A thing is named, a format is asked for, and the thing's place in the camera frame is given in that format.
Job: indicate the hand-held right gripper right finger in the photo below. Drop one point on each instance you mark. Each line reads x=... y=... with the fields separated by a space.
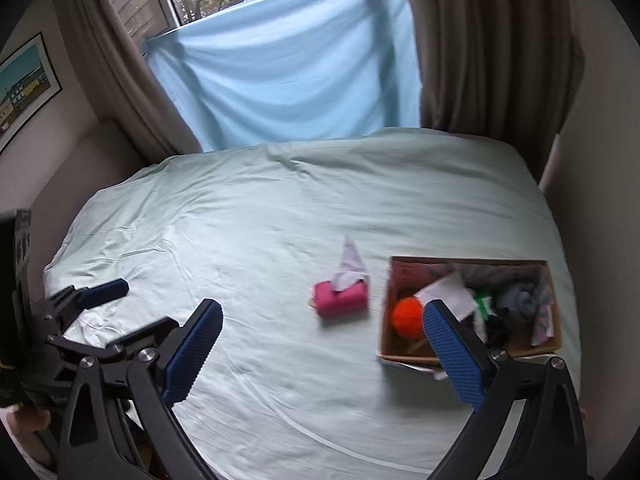
x=452 y=350

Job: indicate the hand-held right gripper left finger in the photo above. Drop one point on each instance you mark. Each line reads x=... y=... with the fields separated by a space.
x=192 y=355

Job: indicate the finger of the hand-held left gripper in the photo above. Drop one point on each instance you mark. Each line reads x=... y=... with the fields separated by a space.
x=145 y=332
x=102 y=292

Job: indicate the black sock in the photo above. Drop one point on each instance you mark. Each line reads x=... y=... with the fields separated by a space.
x=496 y=332

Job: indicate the orange pom-pom ball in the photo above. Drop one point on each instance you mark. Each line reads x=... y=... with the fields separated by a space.
x=407 y=317

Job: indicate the white cloth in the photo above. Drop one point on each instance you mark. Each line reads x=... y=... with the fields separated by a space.
x=447 y=292

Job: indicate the grey sock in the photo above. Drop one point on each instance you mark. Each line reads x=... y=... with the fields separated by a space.
x=522 y=301

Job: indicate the cardboard box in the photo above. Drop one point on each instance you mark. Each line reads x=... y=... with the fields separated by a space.
x=545 y=340

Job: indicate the pink tissue pouch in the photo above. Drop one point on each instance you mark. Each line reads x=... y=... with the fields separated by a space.
x=342 y=301

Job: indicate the person's left hand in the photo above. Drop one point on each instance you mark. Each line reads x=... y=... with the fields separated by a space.
x=25 y=427

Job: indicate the beige upholstered headboard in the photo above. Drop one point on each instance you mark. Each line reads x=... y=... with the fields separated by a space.
x=75 y=170

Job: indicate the bed with pale green sheet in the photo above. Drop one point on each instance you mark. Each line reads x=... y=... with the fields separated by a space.
x=260 y=210

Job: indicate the brown left curtain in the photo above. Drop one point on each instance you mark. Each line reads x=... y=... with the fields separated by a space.
x=125 y=70

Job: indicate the brown curtain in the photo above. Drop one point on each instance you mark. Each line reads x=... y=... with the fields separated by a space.
x=125 y=70
x=490 y=60

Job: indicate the light blue hanging cloth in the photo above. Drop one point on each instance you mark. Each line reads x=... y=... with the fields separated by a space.
x=285 y=70

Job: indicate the brown right curtain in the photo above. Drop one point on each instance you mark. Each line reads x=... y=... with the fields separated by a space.
x=490 y=60

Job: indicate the framed wall poster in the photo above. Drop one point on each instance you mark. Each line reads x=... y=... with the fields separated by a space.
x=25 y=90

